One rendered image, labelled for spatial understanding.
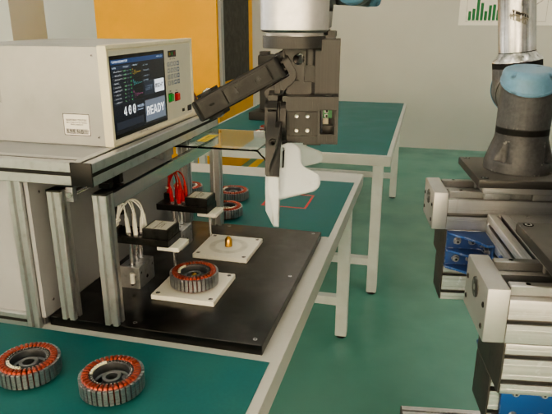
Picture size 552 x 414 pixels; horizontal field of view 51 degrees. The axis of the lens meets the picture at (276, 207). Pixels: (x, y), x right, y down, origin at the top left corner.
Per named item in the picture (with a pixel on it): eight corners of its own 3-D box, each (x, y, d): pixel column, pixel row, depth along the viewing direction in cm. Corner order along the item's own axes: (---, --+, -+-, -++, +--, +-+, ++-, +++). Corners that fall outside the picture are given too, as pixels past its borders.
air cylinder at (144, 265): (155, 276, 140) (154, 255, 139) (140, 289, 133) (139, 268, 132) (136, 273, 141) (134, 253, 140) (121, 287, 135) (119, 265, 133)
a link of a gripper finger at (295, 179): (318, 221, 59) (321, 139, 62) (261, 219, 60) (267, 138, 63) (319, 228, 62) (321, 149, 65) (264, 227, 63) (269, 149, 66)
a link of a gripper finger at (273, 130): (278, 172, 60) (282, 95, 62) (263, 171, 60) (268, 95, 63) (281, 186, 64) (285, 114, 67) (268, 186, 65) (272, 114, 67)
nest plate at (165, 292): (235, 278, 139) (235, 273, 139) (213, 306, 125) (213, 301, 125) (178, 272, 143) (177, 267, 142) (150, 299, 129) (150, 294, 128)
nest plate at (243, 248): (262, 242, 161) (262, 238, 161) (246, 263, 148) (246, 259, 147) (212, 237, 165) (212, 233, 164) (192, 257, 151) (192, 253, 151)
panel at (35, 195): (176, 218, 181) (170, 123, 172) (47, 318, 121) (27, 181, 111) (172, 217, 182) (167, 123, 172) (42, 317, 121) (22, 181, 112)
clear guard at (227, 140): (300, 154, 162) (301, 132, 160) (279, 175, 140) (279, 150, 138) (193, 147, 170) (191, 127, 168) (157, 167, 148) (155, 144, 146)
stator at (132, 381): (158, 379, 103) (157, 361, 102) (116, 416, 94) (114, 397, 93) (109, 364, 108) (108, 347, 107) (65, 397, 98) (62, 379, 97)
